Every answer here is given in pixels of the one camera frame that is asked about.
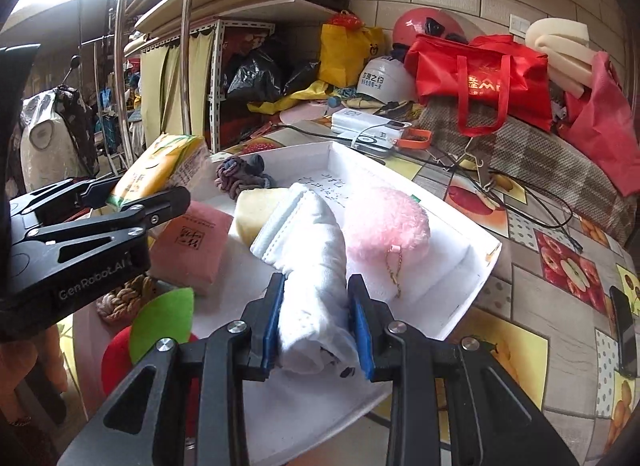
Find red plush apple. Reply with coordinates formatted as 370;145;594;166
101;288;201;412

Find covered scooter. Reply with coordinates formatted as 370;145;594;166
10;56;101;181

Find yellow bag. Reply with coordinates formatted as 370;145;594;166
318;10;386;89

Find pink packet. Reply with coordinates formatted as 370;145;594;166
149;201;235;297

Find wire hanger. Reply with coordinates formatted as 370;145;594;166
435;136;501;191

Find chrome clothes rail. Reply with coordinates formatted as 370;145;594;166
75;0;211;171

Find white tray box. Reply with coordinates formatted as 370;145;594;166
75;141;502;466

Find person's left hand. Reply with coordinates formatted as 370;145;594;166
0;328;68;397

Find yellow sponge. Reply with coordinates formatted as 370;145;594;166
234;187;291;247

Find pink helmet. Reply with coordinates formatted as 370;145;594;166
391;6;471;49

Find cream foam roll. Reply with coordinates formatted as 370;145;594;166
525;18;608;99

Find mauve braided scrunchie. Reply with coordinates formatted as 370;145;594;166
215;155;276;203

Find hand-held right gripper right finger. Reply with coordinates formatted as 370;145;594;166
346;273;583;466

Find black plastic bag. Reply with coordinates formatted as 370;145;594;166
226;48;321;104

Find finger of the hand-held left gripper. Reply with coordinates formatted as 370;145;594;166
9;186;192;267
27;177;118;207

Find red tote bag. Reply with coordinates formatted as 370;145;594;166
404;34;553;137

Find metal shelf rack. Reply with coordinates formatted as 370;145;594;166
207;18;276;154

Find yellow-green tissue packet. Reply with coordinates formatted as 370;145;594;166
107;133;213;211

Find tan braided rope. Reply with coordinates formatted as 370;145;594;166
95;273;161;329

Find black smartphone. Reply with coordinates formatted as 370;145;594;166
609;286;640;379

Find pink plush toy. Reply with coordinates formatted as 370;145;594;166
344;187;432;299

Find white cloth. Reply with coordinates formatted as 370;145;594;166
249;182;362;377

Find pink-red cloth bag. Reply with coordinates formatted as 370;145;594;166
557;52;640;197

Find yellow curtain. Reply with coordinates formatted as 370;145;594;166
140;33;216;151

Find white helmet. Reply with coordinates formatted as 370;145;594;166
356;56;418;101

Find white power bank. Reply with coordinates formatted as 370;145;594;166
331;108;413;159

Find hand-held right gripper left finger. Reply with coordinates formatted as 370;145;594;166
57;272;287;466

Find plaid blanket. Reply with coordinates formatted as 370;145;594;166
417;96;636;247

